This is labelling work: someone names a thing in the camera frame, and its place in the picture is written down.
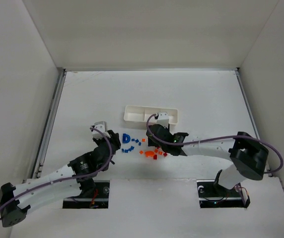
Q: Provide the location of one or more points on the orange lego arch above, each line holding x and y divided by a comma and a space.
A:
149, 154

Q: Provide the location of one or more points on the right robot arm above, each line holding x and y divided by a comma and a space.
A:
247, 154

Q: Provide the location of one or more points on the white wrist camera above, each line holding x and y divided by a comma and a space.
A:
162, 118
99, 129

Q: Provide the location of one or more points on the white three-compartment tray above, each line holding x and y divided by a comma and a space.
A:
140, 114

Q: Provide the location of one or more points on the blue lego arch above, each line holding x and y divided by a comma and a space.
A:
126, 138

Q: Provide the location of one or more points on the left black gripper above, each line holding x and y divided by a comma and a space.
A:
114, 139

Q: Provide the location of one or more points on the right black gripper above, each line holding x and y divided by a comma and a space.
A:
154, 135

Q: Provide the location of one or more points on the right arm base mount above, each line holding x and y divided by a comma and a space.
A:
211, 196

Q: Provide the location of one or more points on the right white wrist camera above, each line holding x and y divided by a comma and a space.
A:
162, 118

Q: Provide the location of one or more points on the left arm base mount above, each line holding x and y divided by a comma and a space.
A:
97, 198

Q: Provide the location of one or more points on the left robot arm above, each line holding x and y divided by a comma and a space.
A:
72, 180

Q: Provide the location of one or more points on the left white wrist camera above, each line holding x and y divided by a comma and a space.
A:
99, 129

